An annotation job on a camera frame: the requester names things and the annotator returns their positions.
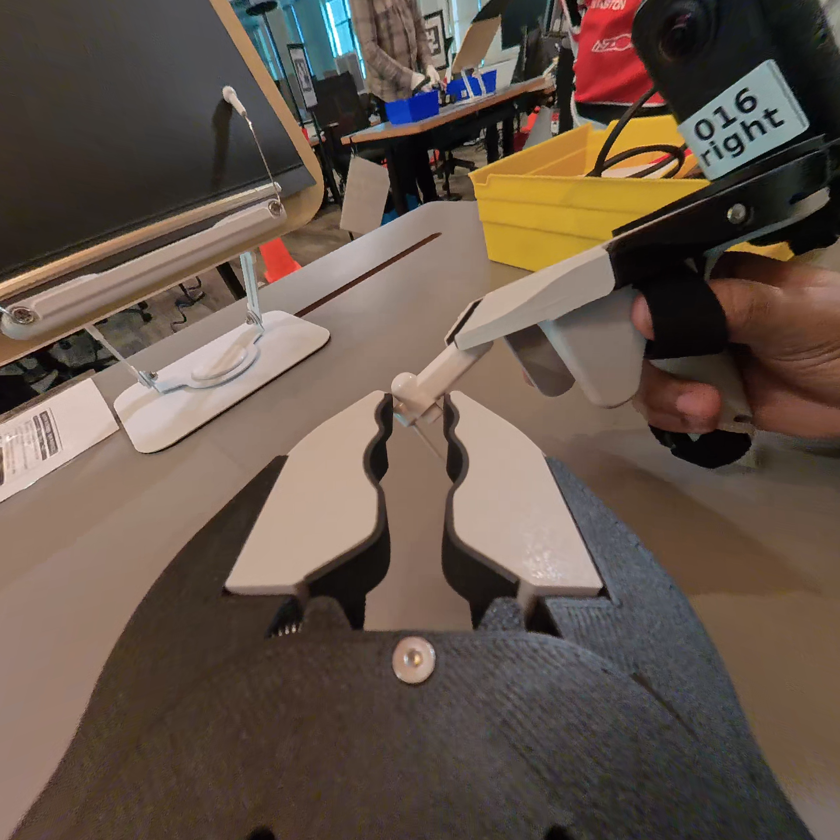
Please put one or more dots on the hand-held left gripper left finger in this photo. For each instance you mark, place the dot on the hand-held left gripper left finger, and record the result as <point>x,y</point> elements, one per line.
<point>315,519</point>

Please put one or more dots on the printed paper sheets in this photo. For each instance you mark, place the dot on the printed paper sheets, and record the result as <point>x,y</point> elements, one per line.
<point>46,440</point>

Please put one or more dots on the blue parts tray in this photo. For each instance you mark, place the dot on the blue parts tray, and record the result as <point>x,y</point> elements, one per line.
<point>433,103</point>

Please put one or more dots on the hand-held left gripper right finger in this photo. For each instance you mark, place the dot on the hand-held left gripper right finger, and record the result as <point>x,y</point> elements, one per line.
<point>525,519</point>

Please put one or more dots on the long wooden desk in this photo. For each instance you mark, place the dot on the long wooden desk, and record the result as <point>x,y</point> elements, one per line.
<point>446,125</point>

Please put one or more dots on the person's right hand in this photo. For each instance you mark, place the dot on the person's right hand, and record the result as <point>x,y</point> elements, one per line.
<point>788,341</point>

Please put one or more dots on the orange object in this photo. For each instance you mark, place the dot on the orange object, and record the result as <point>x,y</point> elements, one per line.
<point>277,259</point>

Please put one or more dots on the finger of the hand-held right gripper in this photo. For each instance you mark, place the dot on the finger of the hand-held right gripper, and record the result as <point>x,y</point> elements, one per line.
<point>591,368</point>
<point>538,295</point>

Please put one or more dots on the yellow storage bin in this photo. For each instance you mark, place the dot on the yellow storage bin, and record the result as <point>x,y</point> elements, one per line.
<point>551,217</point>

